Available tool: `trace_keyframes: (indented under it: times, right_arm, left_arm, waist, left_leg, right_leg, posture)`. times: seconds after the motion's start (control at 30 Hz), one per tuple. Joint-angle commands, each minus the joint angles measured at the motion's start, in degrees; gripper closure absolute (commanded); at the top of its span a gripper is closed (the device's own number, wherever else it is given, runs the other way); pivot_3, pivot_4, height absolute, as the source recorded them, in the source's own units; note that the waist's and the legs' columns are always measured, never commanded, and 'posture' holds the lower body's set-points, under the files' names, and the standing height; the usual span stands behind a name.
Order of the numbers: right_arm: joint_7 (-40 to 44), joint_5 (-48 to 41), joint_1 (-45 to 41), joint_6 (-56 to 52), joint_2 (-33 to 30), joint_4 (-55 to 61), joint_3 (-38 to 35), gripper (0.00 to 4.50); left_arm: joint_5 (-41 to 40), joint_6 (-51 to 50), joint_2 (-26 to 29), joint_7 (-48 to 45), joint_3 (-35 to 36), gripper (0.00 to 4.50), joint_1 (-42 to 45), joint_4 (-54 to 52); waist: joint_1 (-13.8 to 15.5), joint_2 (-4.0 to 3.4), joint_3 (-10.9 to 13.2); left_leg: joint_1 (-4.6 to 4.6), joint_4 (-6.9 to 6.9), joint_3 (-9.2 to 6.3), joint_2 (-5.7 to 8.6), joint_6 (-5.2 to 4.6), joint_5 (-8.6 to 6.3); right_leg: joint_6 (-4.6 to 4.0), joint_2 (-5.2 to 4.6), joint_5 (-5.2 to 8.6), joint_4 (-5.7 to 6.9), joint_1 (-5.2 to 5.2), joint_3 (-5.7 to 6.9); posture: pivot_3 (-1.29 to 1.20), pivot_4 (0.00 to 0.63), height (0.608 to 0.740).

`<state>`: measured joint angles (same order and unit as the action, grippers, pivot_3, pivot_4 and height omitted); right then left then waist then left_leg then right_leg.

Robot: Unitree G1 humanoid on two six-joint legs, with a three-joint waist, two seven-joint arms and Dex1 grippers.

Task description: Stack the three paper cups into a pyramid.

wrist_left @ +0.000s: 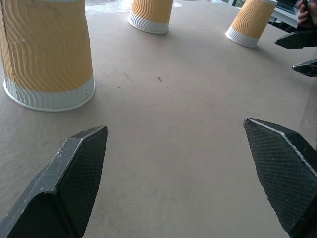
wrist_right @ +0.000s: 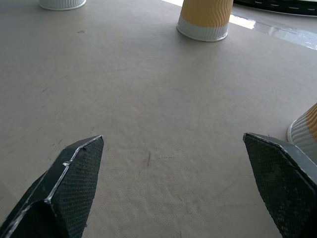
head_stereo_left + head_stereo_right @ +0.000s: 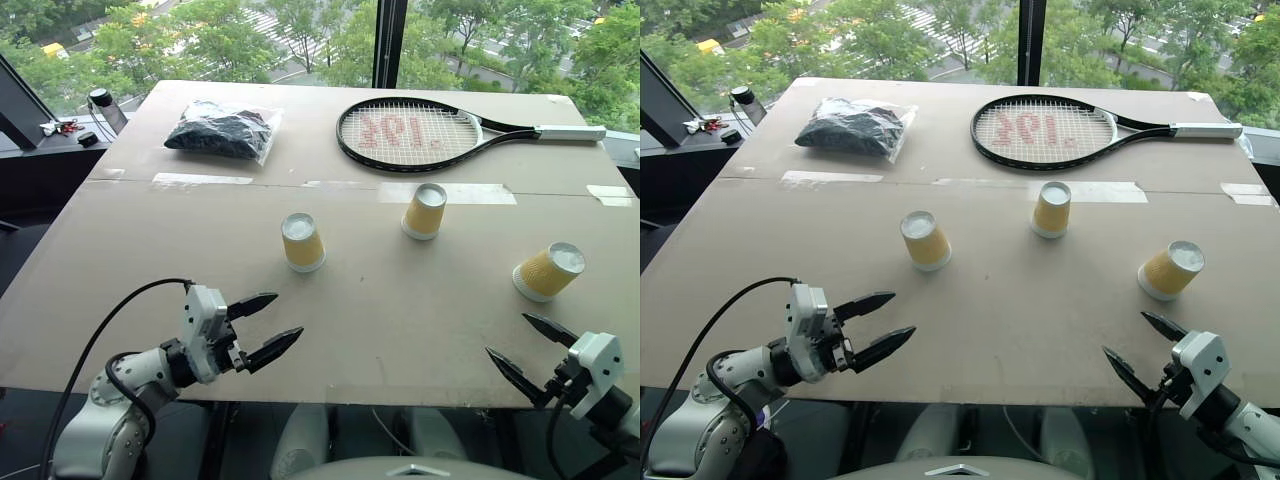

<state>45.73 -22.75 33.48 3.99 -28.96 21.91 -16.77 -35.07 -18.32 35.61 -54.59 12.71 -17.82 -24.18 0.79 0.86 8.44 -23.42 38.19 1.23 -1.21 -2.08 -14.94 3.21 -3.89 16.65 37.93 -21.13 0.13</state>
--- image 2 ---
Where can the black strip with white dashes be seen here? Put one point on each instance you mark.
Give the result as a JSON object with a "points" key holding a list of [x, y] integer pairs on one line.
{"points": [[277, 6]]}

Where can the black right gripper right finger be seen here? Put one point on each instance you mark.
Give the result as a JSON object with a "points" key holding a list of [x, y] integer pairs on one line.
{"points": [[280, 181]]}

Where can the yellow and white paper cup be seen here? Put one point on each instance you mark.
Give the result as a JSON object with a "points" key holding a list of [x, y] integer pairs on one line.
{"points": [[205, 19], [63, 3], [305, 131]]}

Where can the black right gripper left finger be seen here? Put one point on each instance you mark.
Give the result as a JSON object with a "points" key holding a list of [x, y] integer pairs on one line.
{"points": [[62, 191]]}

